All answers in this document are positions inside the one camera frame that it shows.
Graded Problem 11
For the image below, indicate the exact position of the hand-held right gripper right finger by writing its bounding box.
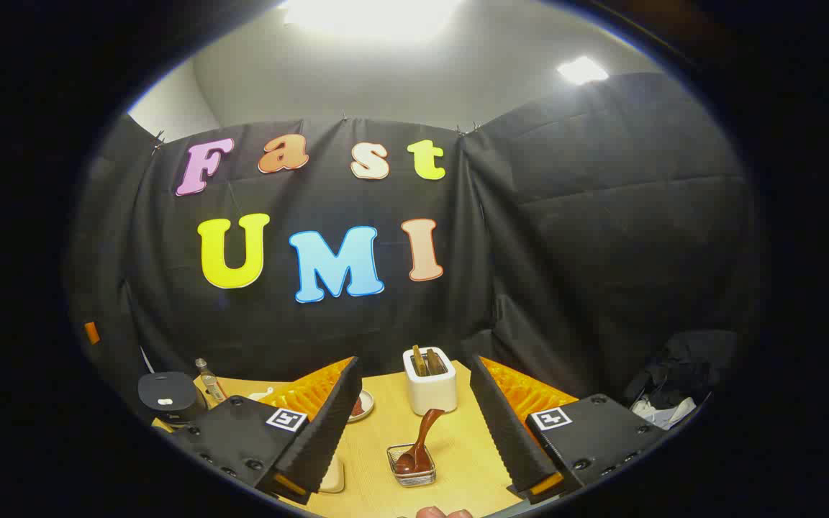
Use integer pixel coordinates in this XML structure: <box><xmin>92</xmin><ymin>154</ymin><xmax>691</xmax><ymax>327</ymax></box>
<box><xmin>470</xmin><ymin>355</ymin><xmax>667</xmax><ymax>504</ymax></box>

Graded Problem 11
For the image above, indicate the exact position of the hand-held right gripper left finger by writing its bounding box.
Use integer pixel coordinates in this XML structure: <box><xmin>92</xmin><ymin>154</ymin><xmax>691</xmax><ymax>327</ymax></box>
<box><xmin>170</xmin><ymin>356</ymin><xmax>363</xmax><ymax>504</ymax></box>

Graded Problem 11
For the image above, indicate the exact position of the brown wooden spoon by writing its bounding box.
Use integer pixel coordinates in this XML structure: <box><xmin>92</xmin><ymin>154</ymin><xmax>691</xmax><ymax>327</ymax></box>
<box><xmin>394</xmin><ymin>409</ymin><xmax>445</xmax><ymax>474</ymax></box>

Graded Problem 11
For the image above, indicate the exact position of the dark grey rice cooker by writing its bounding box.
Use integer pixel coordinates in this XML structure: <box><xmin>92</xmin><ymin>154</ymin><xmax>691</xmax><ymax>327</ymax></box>
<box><xmin>137</xmin><ymin>372</ymin><xmax>208</xmax><ymax>427</ymax></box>

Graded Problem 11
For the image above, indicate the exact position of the white utensil holder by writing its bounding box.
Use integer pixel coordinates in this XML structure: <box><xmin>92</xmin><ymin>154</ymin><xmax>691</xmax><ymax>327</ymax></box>
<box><xmin>403</xmin><ymin>347</ymin><xmax>458</xmax><ymax>416</ymax></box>

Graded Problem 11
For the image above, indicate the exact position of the white round plate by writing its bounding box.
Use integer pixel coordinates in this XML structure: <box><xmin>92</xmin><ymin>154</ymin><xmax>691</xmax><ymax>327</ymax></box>
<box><xmin>348</xmin><ymin>390</ymin><xmax>375</xmax><ymax>423</ymax></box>

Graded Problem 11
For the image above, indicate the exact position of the clear glass dish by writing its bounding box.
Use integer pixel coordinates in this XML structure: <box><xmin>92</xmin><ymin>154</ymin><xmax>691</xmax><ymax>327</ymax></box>
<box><xmin>317</xmin><ymin>457</ymin><xmax>345</xmax><ymax>494</ymax></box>

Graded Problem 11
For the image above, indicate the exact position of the small glass bottle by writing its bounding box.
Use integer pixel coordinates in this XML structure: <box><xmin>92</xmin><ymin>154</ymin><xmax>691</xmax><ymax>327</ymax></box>
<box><xmin>195</xmin><ymin>358</ymin><xmax>228</xmax><ymax>404</ymax></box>

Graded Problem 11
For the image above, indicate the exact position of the white cloth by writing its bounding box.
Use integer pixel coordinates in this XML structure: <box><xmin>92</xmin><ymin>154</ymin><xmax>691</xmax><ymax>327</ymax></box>
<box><xmin>630</xmin><ymin>394</ymin><xmax>697</xmax><ymax>431</ymax></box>

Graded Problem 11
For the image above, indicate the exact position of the dark cloth pile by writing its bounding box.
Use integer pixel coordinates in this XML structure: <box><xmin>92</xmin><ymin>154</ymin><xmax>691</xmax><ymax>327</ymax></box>
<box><xmin>623</xmin><ymin>331</ymin><xmax>739</xmax><ymax>411</ymax></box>

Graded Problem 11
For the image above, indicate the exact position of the black backdrop cloth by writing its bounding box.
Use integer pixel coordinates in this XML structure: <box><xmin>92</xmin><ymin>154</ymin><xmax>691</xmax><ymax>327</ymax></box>
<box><xmin>65</xmin><ymin>72</ymin><xmax>768</xmax><ymax>407</ymax></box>

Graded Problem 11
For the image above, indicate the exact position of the ceiling light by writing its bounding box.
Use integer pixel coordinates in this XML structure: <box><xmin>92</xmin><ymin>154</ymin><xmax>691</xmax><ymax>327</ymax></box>
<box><xmin>557</xmin><ymin>56</ymin><xmax>610</xmax><ymax>86</ymax></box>
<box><xmin>278</xmin><ymin>0</ymin><xmax>466</xmax><ymax>38</ymax></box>

